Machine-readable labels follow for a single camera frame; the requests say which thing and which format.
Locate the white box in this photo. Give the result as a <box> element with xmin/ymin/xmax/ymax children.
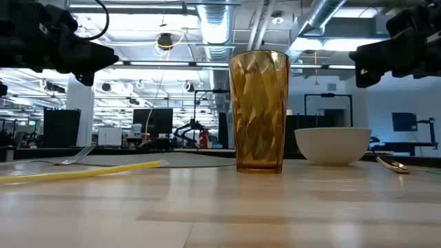
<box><xmin>97</xmin><ymin>126</ymin><xmax>123</xmax><ymax>147</ymax></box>

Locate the black monitor stand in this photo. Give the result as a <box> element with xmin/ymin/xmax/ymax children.
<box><xmin>370</xmin><ymin>116</ymin><xmax>439</xmax><ymax>156</ymax></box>

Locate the blue wall monitor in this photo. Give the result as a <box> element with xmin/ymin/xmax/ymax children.
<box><xmin>391</xmin><ymin>112</ymin><xmax>418</xmax><ymax>132</ymax></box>

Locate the black tall cabinet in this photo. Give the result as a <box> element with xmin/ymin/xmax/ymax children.
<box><xmin>43</xmin><ymin>108</ymin><xmax>82</xmax><ymax>149</ymax></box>

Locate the black ceiling camera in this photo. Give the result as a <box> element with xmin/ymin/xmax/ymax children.
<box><xmin>156</xmin><ymin>32</ymin><xmax>174</xmax><ymax>51</ymax></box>

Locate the white ceramic bowl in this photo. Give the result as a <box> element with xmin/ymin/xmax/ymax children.
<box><xmin>294</xmin><ymin>127</ymin><xmax>372</xmax><ymax>167</ymax></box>

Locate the silver ribbed ceiling duct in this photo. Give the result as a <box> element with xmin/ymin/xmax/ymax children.
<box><xmin>195</xmin><ymin>0</ymin><xmax>236</xmax><ymax>63</ymax></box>

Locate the white building column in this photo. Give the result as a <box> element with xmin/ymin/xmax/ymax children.
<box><xmin>65</xmin><ymin>74</ymin><xmax>94</xmax><ymax>147</ymax></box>

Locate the grey round placemat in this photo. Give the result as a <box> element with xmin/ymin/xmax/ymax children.
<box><xmin>29</xmin><ymin>152</ymin><xmax>238</xmax><ymax>169</ymax></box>

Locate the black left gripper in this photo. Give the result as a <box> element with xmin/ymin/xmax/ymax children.
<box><xmin>0</xmin><ymin>0</ymin><xmax>120</xmax><ymax>87</ymax></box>

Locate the amber faceted glass tumbler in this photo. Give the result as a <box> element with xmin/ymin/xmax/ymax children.
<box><xmin>228</xmin><ymin>50</ymin><xmax>291</xmax><ymax>175</ymax></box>

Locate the yellow plastic straw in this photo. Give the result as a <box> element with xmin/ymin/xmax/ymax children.
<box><xmin>0</xmin><ymin>159</ymin><xmax>170</xmax><ymax>185</ymax></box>

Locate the silver slanted ceiling duct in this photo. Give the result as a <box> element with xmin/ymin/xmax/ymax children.
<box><xmin>288</xmin><ymin>0</ymin><xmax>347</xmax><ymax>60</ymax></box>

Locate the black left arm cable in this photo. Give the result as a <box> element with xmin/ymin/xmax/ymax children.
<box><xmin>84</xmin><ymin>0</ymin><xmax>110</xmax><ymax>41</ymax></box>

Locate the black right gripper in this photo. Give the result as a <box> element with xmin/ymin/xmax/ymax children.
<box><xmin>348</xmin><ymin>0</ymin><xmax>441</xmax><ymax>89</ymax></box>

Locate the dark low cabinet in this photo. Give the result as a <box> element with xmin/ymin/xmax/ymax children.
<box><xmin>285</xmin><ymin>114</ymin><xmax>345</xmax><ymax>155</ymax></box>

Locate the black metal frame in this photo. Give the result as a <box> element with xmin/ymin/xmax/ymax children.
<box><xmin>304</xmin><ymin>92</ymin><xmax>353</xmax><ymax>128</ymax></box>

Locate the silver metal fork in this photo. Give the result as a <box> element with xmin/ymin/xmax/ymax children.
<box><xmin>61</xmin><ymin>145</ymin><xmax>96</xmax><ymax>165</ymax></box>

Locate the red background object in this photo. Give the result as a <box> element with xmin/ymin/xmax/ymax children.
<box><xmin>199</xmin><ymin>129</ymin><xmax>210</xmax><ymax>149</ymax></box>

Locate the black background monitor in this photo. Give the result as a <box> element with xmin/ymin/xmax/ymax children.
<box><xmin>133</xmin><ymin>108</ymin><xmax>173</xmax><ymax>149</ymax></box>

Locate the silver metal spoon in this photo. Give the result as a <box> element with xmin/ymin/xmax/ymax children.
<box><xmin>375</xmin><ymin>156</ymin><xmax>411</xmax><ymax>174</ymax></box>

